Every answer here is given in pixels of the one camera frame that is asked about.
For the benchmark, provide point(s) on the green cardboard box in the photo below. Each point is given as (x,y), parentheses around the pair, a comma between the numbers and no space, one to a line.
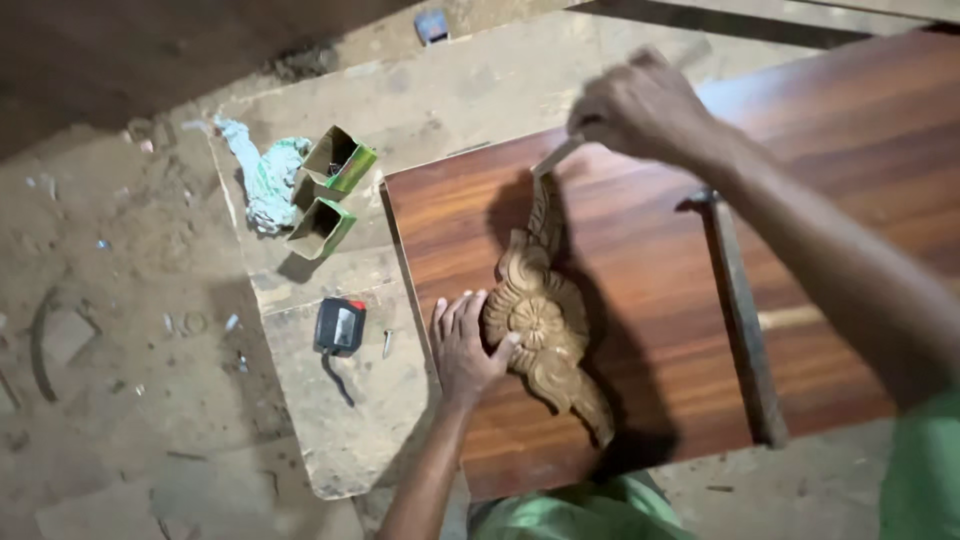
(339,161)
(322,227)

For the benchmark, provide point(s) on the crumpled pale green cloth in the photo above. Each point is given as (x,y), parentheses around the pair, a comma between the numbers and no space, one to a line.
(262,176)

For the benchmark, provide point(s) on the metal nail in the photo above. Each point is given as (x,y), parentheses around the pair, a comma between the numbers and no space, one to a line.
(387,343)

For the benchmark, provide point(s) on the person's left hand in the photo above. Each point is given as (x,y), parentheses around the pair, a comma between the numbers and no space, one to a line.
(459,354)

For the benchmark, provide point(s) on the person's right hand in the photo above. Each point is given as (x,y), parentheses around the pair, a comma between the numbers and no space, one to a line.
(645,105)

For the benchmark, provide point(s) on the carved wooden ornament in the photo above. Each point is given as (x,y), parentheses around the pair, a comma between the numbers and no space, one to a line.
(546,315)

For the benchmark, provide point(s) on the polished brown wooden board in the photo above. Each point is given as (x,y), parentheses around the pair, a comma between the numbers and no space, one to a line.
(675,270)

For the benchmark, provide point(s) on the black tape measure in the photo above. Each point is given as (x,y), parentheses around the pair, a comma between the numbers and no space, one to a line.
(340,326)

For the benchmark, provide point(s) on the curved dark metal strip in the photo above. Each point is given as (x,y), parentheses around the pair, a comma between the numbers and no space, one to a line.
(41,345)

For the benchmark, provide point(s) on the small blue grey box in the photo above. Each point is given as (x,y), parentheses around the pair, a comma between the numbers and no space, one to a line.
(431,25)

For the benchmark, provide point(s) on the person's green shirt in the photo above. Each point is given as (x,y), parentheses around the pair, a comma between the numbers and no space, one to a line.
(750,502)

